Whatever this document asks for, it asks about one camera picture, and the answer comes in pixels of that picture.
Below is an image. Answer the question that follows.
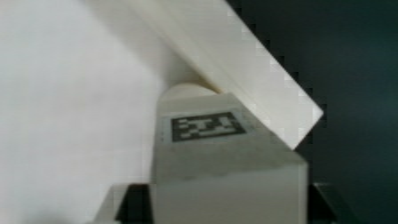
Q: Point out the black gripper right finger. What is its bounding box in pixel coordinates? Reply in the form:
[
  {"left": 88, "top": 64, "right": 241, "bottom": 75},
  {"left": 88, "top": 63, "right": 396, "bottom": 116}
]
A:
[{"left": 307, "top": 183, "right": 358, "bottom": 224}]

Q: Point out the white square tabletop part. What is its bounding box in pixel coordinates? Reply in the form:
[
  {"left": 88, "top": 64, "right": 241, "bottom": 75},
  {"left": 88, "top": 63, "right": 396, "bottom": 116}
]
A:
[{"left": 0, "top": 0, "right": 323, "bottom": 224}]

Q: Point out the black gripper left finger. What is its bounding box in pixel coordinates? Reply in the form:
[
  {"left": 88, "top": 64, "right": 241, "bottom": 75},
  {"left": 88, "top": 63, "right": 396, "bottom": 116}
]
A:
[{"left": 94, "top": 183, "right": 154, "bottom": 224}]

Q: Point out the white table leg with tags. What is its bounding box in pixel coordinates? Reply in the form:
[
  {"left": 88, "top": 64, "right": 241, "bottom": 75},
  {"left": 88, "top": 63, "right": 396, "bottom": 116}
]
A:
[{"left": 149, "top": 83, "right": 307, "bottom": 224}]

